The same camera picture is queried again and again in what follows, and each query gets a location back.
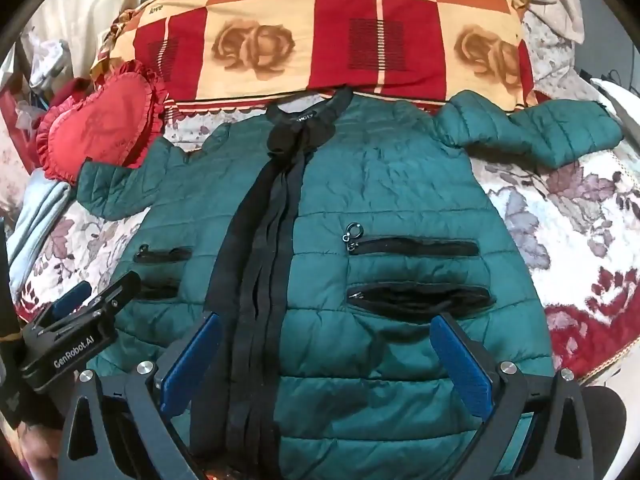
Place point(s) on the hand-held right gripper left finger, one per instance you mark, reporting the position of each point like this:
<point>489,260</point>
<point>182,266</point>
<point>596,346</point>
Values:
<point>186,367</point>

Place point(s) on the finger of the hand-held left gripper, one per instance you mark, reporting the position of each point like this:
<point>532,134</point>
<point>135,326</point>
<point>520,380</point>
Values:
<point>72,297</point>
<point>112,292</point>

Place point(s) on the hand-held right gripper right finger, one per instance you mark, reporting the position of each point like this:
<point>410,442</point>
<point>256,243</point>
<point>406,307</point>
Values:
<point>462,367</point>

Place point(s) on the green puffer jacket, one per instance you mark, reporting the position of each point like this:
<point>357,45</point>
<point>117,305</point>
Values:
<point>380,220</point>

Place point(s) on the person's left forearm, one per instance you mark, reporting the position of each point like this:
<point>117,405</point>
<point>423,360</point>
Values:
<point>35,447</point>

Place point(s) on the light blue cloth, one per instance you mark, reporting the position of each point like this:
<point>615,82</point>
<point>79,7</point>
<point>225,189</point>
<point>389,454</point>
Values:
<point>37,230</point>

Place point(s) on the red heart-shaped pillow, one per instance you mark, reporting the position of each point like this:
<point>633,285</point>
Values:
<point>100,122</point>

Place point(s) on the floral bed sheet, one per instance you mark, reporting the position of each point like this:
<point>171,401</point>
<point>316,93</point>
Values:
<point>560,220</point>

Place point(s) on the white crumpled cloth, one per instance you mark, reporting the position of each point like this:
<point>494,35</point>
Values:
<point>52,55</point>

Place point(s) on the white flat object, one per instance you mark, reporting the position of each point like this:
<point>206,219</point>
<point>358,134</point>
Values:
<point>617,97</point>

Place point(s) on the red checkered rose blanket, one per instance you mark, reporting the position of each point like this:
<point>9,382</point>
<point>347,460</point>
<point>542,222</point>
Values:
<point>320,35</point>

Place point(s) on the grey white cloth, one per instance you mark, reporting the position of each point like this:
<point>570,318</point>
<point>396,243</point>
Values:
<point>557,2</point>

